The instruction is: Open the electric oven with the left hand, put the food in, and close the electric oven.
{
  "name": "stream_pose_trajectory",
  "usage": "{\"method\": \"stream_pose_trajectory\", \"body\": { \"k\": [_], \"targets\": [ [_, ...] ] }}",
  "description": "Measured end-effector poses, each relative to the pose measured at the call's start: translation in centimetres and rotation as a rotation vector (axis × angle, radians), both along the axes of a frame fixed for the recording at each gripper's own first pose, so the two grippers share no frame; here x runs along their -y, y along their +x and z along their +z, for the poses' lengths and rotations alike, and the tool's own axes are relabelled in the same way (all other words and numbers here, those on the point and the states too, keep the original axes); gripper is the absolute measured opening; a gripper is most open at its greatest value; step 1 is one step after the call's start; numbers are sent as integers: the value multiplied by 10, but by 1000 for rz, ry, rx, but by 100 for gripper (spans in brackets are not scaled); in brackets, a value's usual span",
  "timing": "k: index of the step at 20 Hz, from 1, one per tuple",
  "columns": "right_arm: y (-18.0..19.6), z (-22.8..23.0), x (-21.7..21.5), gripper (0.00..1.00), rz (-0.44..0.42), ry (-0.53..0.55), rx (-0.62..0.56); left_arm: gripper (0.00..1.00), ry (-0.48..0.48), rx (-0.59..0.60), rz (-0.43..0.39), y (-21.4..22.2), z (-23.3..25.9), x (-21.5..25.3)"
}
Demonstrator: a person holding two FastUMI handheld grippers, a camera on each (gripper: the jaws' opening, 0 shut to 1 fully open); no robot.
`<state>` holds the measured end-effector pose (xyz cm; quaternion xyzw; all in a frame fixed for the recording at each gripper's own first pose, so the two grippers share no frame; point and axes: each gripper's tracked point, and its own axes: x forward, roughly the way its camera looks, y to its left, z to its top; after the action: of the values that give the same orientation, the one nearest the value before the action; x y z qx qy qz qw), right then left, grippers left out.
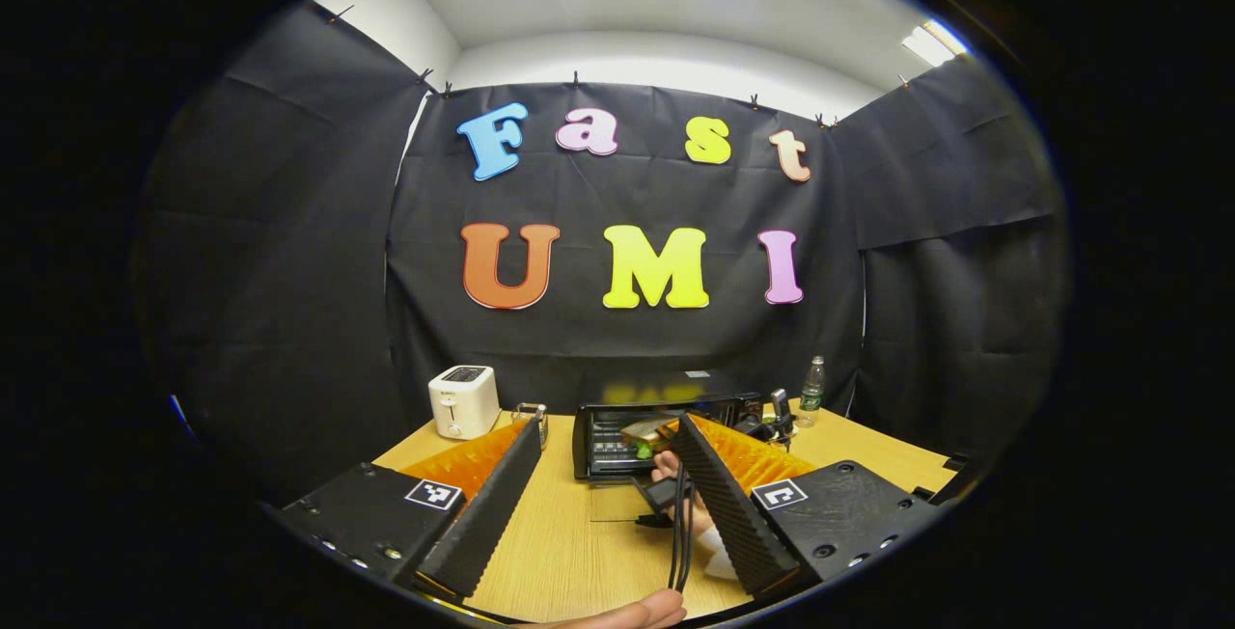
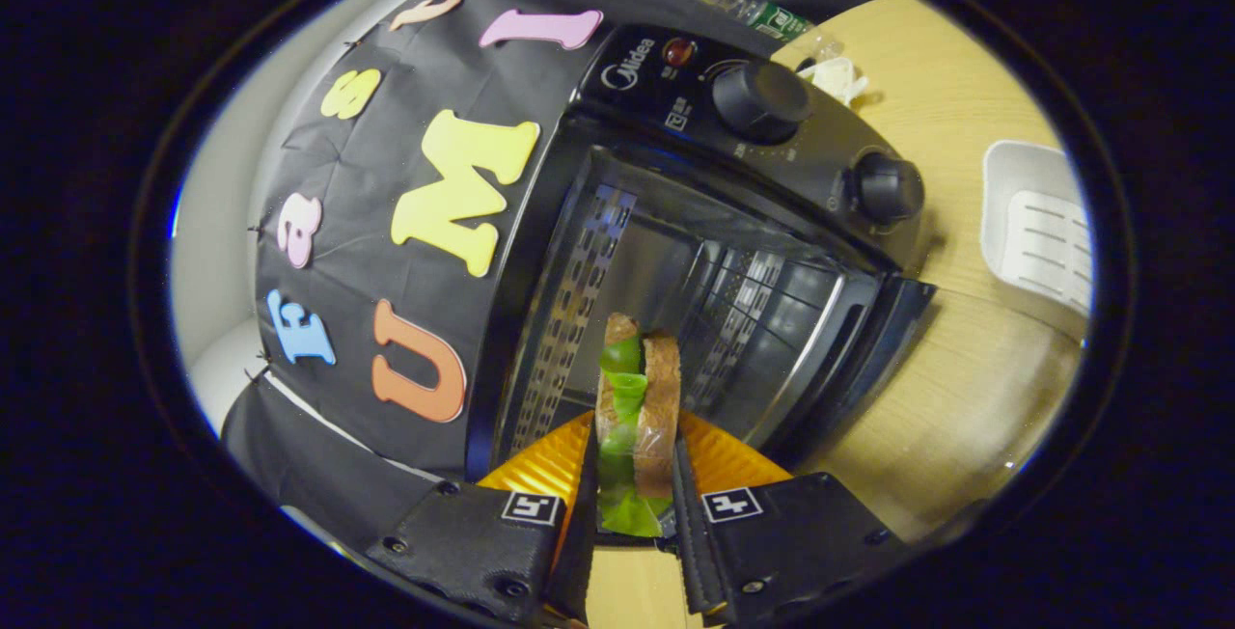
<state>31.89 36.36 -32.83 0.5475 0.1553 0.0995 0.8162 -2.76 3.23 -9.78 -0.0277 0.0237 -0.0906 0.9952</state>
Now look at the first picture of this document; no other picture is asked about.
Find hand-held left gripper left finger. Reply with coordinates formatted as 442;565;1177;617
278;417;544;603

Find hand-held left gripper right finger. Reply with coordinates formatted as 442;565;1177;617
672;412;945;601

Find sandwich with lettuce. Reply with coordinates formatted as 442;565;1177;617
620;415;681;462

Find black electric oven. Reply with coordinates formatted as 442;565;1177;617
572;370;765;524

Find clear glass jar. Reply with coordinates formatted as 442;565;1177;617
511;402;550;450

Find white toaster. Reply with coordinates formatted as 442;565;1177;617
427;365;503;441

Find clear water bottle green label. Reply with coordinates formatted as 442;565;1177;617
796;355;828;429

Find black backdrop cloth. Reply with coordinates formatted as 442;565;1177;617
135;2;1072;505

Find small ceiling light panel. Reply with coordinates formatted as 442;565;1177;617
902;19;969;68

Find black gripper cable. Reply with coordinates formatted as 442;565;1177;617
668;463;694;594

